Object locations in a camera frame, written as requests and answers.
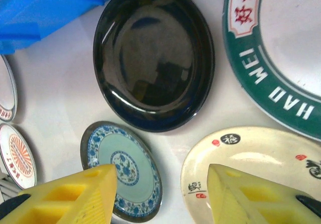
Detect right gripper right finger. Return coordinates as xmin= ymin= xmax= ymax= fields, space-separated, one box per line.
xmin=207 ymin=163 xmax=321 ymax=224

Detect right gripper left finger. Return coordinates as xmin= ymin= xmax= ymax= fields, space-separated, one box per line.
xmin=0 ymin=163 xmax=118 ymax=224

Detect cream plate black calligraphy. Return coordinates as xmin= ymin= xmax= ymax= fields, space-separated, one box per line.
xmin=180 ymin=126 xmax=321 ymax=224

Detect white plate orange sunburst print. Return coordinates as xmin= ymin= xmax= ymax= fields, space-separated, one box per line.
xmin=0 ymin=123 xmax=38 ymax=191

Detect blue floral pattern plate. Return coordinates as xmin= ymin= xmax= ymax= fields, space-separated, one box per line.
xmin=80 ymin=121 xmax=164 ymax=221

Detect green rim plate red characters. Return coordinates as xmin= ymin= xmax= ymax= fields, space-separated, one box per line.
xmin=0 ymin=54 xmax=18 ymax=123
xmin=222 ymin=0 xmax=321 ymax=142

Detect black glossy plate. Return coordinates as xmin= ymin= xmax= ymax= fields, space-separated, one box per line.
xmin=92 ymin=0 xmax=216 ymax=134

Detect blue plastic bin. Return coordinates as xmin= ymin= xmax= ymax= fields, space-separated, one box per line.
xmin=0 ymin=0 xmax=141 ymax=55

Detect aluminium rail frame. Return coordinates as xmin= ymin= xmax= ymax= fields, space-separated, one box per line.
xmin=0 ymin=172 xmax=20 ymax=199

